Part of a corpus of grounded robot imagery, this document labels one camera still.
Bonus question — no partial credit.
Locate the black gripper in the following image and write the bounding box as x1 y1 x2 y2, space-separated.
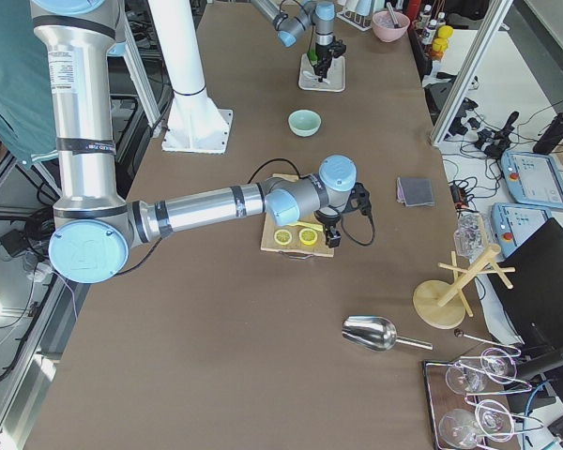
314 210 342 248
315 37 346 83

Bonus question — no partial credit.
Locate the light green ceramic bowl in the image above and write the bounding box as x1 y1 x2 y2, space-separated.
287 110 322 137

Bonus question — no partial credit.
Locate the pink bowl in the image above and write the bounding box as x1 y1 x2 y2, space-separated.
372 10 411 42

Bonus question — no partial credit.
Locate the beige rabbit serving tray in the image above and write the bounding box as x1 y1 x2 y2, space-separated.
298 53 346 93

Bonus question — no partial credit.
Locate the yellow plastic knife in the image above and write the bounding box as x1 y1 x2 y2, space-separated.
295 221 323 233

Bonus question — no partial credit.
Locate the lemon half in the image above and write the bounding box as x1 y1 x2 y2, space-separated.
298 228 318 247

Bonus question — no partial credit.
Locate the lemon slice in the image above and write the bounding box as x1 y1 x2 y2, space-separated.
273 229 293 246

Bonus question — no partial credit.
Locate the folded grey cloth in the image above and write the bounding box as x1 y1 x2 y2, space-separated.
396 177 435 207

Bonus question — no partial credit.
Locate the metal scoop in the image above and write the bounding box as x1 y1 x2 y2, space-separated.
342 315 434 352

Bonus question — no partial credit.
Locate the wooden mug tree stand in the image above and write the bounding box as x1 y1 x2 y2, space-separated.
413 244 516 329

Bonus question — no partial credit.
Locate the lower teach pendant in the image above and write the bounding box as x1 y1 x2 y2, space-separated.
491 202 552 257

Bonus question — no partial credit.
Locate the teach pendant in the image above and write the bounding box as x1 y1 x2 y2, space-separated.
500 150 563 210
491 202 552 257

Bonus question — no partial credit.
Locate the wine glass far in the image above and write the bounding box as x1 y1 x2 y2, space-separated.
445 347 516 395

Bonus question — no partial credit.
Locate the wine glass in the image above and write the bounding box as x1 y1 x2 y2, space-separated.
438 399 515 449
445 347 516 395

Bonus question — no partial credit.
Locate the upper teach pendant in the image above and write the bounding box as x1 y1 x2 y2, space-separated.
500 150 563 210

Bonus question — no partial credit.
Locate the black glass rack tray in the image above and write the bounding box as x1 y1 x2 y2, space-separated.
421 358 498 450

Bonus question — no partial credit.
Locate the black laptop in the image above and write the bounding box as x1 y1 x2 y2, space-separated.
489 218 563 348

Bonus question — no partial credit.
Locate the wine glass near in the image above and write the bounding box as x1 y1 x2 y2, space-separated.
438 399 515 449

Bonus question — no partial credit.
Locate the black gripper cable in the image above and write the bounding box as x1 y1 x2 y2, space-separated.
340 183 376 247

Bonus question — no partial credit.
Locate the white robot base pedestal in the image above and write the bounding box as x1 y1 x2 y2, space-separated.
149 0 233 155

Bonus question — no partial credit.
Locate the aluminium frame post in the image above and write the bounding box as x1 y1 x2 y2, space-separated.
430 0 513 147

